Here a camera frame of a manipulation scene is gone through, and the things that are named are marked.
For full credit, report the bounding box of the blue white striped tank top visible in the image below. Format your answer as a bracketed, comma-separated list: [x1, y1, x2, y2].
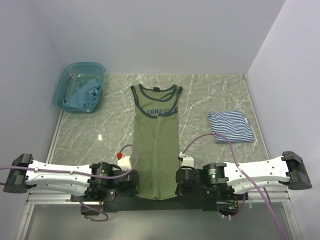
[208, 110, 255, 143]

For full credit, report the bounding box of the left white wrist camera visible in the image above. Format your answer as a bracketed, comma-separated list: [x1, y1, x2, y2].
[116, 152, 132, 171]

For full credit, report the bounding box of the aluminium extrusion frame rail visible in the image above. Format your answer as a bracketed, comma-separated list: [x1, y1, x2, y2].
[15, 111, 302, 240]

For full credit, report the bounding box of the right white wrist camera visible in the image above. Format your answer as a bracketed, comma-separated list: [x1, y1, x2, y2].
[178, 152, 195, 168]

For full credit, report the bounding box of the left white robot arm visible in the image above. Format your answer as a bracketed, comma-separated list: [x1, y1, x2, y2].
[2, 153, 139, 201]

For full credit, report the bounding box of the purple cable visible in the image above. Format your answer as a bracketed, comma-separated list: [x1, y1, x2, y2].
[181, 132, 291, 240]
[0, 144, 140, 222]

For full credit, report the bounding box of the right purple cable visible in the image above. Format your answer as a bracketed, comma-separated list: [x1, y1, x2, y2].
[181, 132, 291, 240]

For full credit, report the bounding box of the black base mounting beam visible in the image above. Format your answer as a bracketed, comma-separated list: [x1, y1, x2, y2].
[70, 184, 249, 216]

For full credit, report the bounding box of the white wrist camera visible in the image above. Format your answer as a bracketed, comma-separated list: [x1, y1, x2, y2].
[116, 152, 132, 171]
[178, 152, 195, 168]

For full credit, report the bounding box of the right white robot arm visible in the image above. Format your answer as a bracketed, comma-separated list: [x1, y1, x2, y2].
[175, 151, 312, 201]

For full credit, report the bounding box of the blue tank top in basket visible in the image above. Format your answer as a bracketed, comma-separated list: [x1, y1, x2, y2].
[62, 79, 101, 113]

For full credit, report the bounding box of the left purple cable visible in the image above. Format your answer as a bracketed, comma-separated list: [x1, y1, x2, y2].
[0, 144, 140, 222]

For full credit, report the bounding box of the olive green tank top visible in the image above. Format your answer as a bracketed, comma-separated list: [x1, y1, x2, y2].
[131, 84, 183, 200]

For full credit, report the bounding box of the teal plastic laundry basket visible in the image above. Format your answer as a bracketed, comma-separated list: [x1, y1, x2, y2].
[53, 62, 105, 113]

